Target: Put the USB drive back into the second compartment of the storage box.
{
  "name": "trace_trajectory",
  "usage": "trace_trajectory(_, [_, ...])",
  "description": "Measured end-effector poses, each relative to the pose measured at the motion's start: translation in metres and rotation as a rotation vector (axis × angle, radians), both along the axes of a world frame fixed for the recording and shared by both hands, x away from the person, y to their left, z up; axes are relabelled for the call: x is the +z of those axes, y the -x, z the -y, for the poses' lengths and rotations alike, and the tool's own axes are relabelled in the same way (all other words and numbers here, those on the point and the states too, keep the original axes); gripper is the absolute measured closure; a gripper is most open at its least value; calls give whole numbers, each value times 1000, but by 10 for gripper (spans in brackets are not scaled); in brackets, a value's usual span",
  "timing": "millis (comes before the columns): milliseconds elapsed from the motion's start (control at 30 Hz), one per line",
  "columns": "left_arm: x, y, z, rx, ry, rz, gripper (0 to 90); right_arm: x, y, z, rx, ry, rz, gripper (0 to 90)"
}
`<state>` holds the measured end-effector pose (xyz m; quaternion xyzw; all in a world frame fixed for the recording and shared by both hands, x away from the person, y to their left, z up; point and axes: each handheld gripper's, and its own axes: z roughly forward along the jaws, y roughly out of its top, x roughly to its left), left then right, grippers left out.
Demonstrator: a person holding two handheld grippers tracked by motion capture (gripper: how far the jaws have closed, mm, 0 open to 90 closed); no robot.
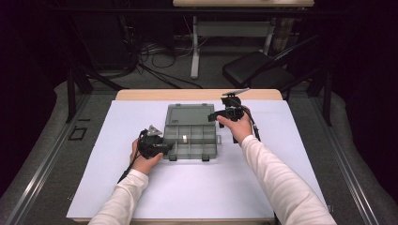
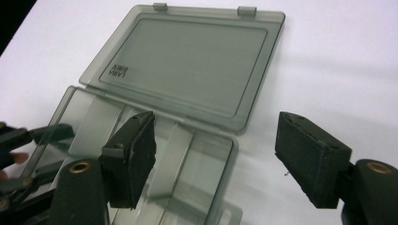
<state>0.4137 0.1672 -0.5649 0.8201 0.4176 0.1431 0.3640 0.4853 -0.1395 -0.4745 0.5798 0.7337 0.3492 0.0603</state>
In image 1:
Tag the person's right hand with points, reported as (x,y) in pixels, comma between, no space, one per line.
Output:
(241,128)

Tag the patterned woven basket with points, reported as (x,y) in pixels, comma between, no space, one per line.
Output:
(282,34)

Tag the small white rectangular piece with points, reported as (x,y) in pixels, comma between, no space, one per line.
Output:
(185,139)

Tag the black metal frame stand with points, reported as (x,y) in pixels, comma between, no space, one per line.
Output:
(327,100)
(71,93)

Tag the white board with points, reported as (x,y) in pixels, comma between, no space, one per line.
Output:
(200,193)

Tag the aluminium floor rail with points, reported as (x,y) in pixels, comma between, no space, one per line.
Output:
(347,175)
(40,168)

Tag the grey translucent compartment box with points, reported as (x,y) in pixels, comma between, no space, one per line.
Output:
(189,117)

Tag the black folding chair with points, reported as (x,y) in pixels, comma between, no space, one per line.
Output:
(250,68)

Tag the wooden desk with white legs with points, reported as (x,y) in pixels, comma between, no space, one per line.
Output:
(231,29)

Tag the light wooden table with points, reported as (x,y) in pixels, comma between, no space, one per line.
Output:
(175,94)

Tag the person's left hand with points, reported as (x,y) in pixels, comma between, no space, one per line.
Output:
(144,164)

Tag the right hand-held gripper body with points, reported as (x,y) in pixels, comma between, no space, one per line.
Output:
(233,109)

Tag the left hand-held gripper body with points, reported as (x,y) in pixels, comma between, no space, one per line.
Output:
(148,145)

